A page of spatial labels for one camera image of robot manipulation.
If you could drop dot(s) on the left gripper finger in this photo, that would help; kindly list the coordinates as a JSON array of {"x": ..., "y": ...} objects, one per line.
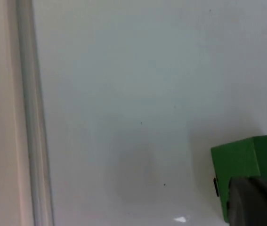
[{"x": 255, "y": 202}]

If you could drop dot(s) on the green cube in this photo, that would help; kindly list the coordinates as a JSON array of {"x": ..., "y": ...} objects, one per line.
[{"x": 237, "y": 160}]

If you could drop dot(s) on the grey-framed whiteboard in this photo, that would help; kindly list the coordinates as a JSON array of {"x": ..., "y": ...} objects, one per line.
[{"x": 133, "y": 82}]

